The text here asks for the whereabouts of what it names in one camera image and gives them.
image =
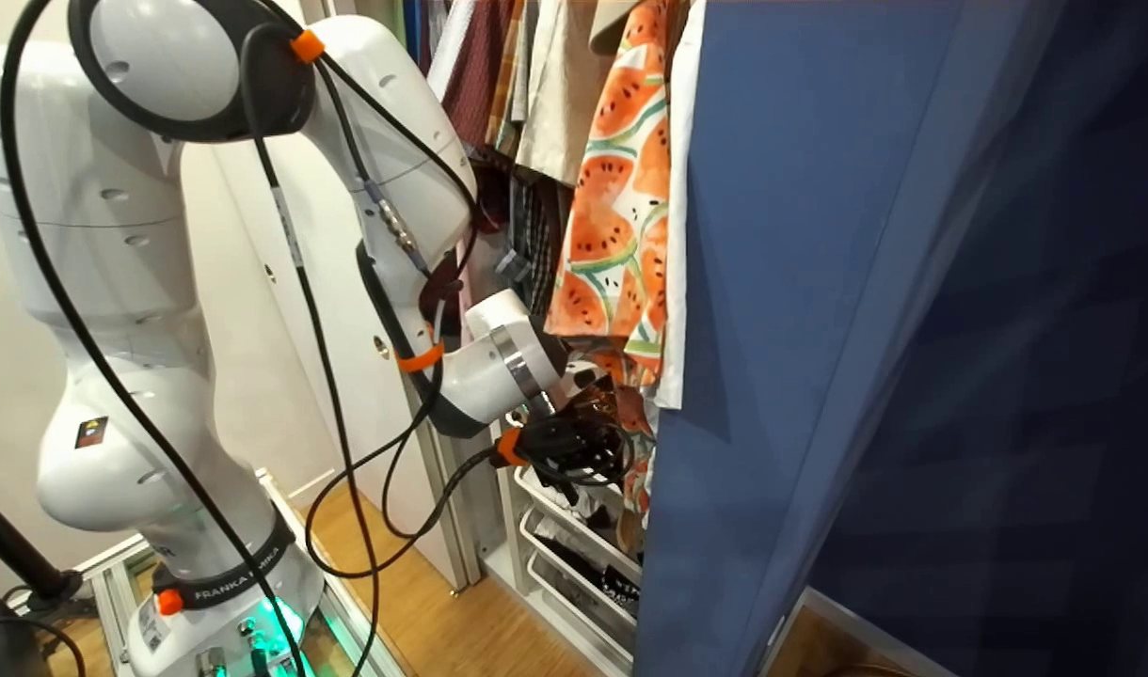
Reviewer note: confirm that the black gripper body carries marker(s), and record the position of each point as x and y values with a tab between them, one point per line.
577	442

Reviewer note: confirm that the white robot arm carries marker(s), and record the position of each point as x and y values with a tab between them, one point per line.
94	106

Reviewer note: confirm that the white drawer unit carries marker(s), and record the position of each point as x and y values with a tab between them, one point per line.
566	570

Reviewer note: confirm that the watermelon print shirt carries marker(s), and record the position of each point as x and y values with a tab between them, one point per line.
610	278

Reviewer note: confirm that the hanging checked clothes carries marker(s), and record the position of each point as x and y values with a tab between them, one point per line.
516	82

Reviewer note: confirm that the white wardrobe sliding door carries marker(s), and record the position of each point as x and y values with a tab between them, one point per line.
324	333

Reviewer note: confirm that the blue curtain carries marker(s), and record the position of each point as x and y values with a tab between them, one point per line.
914	365

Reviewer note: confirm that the black tripod stand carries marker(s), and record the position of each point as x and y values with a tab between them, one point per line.
48	585

